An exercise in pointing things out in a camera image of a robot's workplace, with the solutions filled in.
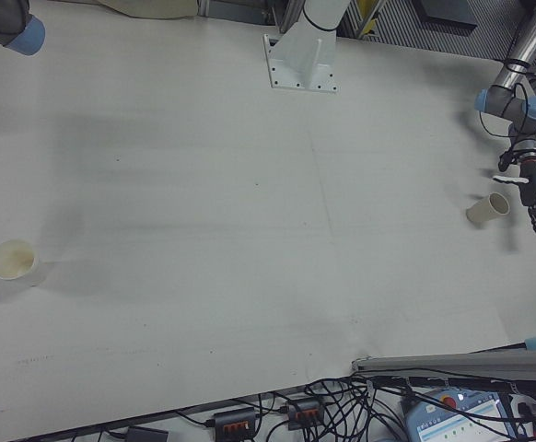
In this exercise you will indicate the UR5e robot arm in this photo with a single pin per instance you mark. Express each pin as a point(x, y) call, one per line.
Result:
point(512, 103)
point(1, 18)

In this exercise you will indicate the dark grey box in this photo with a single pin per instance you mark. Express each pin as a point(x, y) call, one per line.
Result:
point(447, 11)

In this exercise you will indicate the blue-grey teach pendant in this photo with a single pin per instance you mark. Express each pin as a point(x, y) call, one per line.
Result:
point(457, 416)

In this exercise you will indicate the black orange-port hub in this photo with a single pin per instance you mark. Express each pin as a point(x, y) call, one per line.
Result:
point(305, 412)
point(236, 420)

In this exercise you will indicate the flat black box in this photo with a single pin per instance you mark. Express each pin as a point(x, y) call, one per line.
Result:
point(146, 435)

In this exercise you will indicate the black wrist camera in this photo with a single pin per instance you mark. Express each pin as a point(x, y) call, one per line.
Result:
point(505, 161)

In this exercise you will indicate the aluminium profile frame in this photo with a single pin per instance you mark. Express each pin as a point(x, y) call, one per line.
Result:
point(457, 364)

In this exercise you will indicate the yellow black striped bracket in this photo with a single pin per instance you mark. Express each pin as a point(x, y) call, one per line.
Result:
point(370, 18)

